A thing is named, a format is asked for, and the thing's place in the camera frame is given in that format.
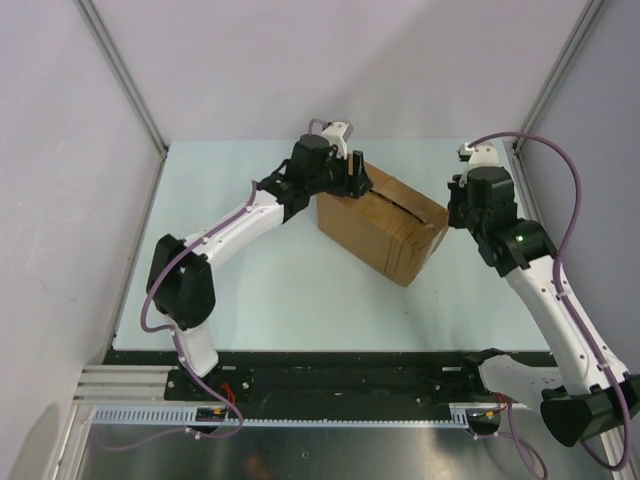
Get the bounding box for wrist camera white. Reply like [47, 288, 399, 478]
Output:
[458, 143, 500, 186]
[320, 120, 353, 159]

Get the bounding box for right aluminium frame post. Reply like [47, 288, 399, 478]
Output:
[512, 0, 609, 154]

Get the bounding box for aluminium frame post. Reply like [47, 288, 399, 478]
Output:
[72, 0, 169, 154]
[512, 0, 609, 154]

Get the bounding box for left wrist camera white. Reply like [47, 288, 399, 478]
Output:
[320, 120, 353, 159]

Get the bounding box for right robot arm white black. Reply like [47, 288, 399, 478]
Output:
[448, 166, 639, 447]

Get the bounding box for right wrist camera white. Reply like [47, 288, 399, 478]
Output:
[458, 143, 500, 186]

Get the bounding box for white slotted cable duct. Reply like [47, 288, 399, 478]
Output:
[92, 403, 496, 429]

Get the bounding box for brown cardboard express box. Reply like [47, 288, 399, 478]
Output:
[316, 163, 449, 287]

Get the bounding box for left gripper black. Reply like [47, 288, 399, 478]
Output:
[306, 147, 371, 199]

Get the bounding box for left aluminium frame post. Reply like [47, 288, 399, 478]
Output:
[72, 0, 169, 154]

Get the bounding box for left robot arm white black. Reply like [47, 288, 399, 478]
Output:
[140, 134, 373, 400]

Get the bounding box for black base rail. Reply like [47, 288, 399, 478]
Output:
[104, 350, 506, 420]

